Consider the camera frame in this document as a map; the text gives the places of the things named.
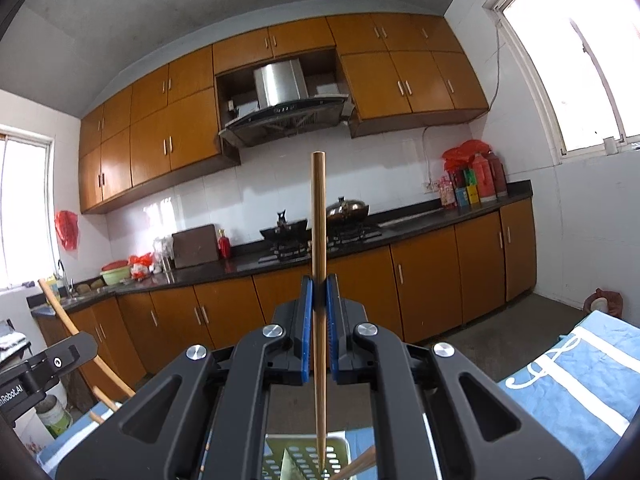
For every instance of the wooden chopstick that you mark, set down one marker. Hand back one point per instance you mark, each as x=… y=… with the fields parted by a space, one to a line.
x=357 y=462
x=97 y=416
x=67 y=322
x=318 y=210

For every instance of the large bright window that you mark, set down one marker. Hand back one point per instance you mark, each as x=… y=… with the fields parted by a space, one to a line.
x=575 y=60

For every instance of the large red oil bottles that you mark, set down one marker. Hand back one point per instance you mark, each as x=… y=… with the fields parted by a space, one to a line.
x=490 y=175

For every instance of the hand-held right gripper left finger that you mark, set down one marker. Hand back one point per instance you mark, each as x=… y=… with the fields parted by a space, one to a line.
x=306 y=332

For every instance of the black kitchen countertop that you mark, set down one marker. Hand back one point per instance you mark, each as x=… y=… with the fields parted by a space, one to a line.
x=240 y=266

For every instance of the steel range hood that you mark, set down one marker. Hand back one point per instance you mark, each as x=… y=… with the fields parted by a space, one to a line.
x=282 y=95

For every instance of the wok with lid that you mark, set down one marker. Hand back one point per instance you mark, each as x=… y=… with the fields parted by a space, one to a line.
x=347 y=211

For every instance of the clear glass containers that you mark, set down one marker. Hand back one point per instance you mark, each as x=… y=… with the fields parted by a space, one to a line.
x=163 y=255

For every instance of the dark wooden cutting board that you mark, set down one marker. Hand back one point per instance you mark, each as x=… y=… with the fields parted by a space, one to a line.
x=196 y=247

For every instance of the yellow seasoning box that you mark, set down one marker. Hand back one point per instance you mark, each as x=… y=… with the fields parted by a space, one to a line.
x=472 y=196

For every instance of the wooden lower kitchen cabinets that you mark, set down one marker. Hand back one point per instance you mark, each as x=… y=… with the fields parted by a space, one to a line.
x=430 y=280

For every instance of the green perforated utensil holder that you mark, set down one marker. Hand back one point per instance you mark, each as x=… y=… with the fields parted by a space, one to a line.
x=300 y=460

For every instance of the green basin with red lid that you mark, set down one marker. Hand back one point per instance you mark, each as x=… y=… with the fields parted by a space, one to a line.
x=115 y=275

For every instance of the red plastic bag on hook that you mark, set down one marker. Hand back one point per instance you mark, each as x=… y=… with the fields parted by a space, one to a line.
x=66 y=230

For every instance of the red bag on floor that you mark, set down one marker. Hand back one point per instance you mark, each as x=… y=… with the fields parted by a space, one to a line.
x=602 y=304

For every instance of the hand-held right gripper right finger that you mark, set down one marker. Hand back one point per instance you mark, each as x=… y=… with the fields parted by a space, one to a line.
x=334 y=332

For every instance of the wall socket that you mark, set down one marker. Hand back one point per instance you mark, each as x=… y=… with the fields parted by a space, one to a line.
x=432 y=186

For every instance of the small side window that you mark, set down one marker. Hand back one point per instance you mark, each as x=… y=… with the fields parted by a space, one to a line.
x=25 y=210

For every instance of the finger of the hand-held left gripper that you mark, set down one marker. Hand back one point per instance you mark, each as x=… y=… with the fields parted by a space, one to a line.
x=62 y=357

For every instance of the blue white striped tablecloth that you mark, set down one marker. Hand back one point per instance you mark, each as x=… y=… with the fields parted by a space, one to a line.
x=575 y=385

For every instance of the gas stove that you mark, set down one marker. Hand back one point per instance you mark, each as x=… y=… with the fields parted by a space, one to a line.
x=345 y=235

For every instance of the metal faucet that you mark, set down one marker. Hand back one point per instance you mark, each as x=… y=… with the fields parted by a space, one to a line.
x=64 y=277

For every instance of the white plastic bucket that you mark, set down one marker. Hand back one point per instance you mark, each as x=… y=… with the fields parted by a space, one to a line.
x=52 y=417

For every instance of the red and white plastic bags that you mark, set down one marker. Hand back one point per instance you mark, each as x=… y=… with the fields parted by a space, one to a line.
x=141 y=266

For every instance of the black wok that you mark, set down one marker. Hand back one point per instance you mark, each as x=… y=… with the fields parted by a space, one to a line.
x=285 y=232

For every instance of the pink patterned jar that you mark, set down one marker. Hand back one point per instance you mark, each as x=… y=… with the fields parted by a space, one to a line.
x=447 y=194

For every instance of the red bottle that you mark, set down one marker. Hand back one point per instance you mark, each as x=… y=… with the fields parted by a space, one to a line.
x=224 y=246

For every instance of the wooden upper wall cabinets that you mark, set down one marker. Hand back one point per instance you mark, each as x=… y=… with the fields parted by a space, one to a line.
x=410 y=80
x=165 y=125

